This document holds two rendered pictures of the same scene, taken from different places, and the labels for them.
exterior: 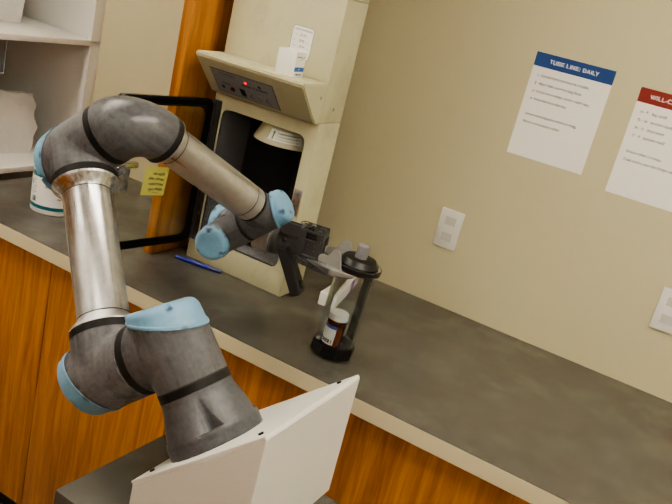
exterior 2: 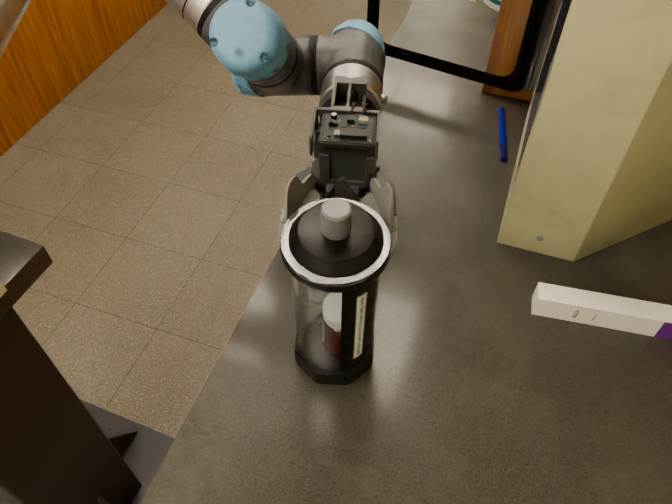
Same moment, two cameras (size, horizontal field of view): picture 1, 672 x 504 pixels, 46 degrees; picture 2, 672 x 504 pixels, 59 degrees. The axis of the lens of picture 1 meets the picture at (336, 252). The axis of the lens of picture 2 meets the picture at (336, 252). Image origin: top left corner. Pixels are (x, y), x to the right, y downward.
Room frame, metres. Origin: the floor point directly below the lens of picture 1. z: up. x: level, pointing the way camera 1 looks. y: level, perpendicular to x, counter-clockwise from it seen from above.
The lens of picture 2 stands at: (1.64, -0.43, 1.60)
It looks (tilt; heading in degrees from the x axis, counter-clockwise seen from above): 50 degrees down; 85
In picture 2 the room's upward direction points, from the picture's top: straight up
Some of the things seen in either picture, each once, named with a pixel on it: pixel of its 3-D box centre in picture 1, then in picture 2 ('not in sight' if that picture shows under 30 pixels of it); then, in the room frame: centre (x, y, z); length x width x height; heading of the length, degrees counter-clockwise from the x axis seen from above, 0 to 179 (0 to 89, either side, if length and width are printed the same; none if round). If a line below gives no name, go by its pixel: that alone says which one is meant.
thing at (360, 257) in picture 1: (360, 258); (336, 231); (1.68, -0.06, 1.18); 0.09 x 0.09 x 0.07
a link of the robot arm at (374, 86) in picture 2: (267, 234); (353, 101); (1.72, 0.16, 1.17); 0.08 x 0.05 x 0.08; 170
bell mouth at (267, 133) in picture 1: (288, 132); not in sight; (2.08, 0.20, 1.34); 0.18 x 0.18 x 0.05
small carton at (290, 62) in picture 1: (290, 62); not in sight; (1.92, 0.21, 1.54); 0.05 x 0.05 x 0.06; 69
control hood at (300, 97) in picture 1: (257, 86); not in sight; (1.95, 0.29, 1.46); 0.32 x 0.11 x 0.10; 65
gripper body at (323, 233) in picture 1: (300, 242); (346, 139); (1.71, 0.08, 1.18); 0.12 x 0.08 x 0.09; 80
